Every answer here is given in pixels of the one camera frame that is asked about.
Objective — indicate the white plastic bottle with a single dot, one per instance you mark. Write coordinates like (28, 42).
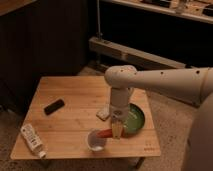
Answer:
(33, 141)

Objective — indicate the red pepper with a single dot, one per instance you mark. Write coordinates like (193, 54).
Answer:
(105, 133)

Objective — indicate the black remote control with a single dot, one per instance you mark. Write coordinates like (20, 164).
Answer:
(51, 108)

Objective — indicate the green plate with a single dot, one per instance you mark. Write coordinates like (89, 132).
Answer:
(135, 120)

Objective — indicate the wooden table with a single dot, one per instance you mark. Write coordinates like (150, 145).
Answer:
(64, 132)

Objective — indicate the metal pole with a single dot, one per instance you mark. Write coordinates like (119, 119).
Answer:
(98, 20)

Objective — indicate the grey shelf rail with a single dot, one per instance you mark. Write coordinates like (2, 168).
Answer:
(131, 55)

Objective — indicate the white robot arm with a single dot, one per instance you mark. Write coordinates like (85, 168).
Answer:
(190, 85)

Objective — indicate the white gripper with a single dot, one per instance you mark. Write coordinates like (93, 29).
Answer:
(119, 108)

